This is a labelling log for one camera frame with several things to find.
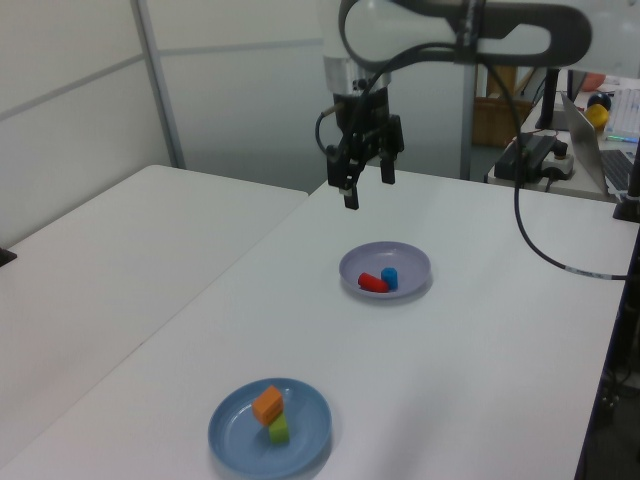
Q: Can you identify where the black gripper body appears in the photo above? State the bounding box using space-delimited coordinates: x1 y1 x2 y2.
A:
332 88 393 140

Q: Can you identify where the red cylinder block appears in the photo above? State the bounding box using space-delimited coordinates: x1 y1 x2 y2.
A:
357 272 390 293

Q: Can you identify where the orange block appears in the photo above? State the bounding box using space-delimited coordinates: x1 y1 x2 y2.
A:
251 384 284 426

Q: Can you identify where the green block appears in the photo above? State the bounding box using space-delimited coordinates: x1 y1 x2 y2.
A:
268 412 291 445

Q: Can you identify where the purple plate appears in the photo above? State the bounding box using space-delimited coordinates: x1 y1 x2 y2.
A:
338 241 433 301

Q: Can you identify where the brown box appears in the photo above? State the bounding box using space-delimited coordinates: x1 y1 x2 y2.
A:
472 96 532 148

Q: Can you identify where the black power box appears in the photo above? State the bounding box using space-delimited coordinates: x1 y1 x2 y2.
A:
494 134 557 180

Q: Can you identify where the wooden cabinet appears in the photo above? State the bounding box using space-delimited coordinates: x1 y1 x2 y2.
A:
487 64 519 97

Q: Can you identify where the emergency stop button box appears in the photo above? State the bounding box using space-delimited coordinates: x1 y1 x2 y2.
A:
541 141 575 182

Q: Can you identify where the black monitor stand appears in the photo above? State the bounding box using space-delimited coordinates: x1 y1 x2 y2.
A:
534 67 571 132

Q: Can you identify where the silver laptop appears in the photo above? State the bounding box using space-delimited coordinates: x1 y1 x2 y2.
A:
559 91 639 197

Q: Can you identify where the black monitor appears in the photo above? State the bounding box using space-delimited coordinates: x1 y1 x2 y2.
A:
567 69 591 104

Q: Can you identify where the yellow ball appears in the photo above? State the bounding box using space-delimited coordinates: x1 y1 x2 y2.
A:
585 105 610 132

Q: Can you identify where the white keyboard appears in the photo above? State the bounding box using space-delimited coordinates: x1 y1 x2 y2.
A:
603 88 640 142

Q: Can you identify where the blue plate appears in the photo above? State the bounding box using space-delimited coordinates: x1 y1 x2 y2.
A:
207 377 333 477

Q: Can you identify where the thin black cable loop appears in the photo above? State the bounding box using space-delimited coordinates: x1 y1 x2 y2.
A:
313 103 346 154

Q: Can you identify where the black cable strap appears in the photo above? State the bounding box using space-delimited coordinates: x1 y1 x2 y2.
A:
455 0 489 66

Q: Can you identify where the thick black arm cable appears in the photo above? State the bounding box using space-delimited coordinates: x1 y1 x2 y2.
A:
344 42 629 281

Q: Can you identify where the black table frame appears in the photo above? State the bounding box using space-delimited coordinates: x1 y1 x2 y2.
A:
574 219 640 480

